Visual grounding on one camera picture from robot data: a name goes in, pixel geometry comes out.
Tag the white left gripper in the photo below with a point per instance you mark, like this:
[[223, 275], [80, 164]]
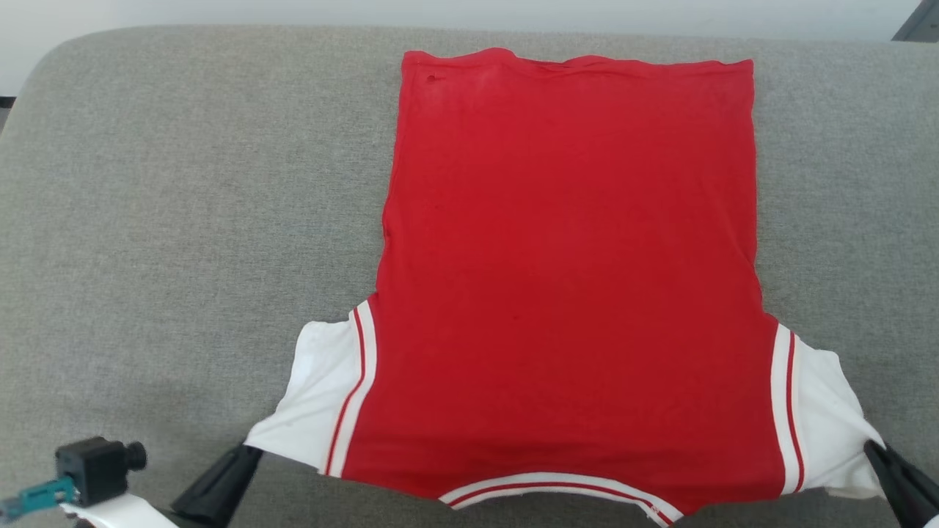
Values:
[[117, 513]]

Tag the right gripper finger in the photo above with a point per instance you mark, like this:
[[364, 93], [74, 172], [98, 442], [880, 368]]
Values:
[[910, 488]]

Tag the red and white shirt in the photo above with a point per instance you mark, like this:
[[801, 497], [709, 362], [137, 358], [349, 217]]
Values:
[[572, 279]]

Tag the grey fabric sofa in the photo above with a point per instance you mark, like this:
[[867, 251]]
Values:
[[183, 220]]

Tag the grey metal bar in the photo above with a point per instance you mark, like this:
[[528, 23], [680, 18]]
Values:
[[923, 22]]

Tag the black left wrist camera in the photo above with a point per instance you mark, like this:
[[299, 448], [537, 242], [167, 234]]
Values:
[[95, 469]]

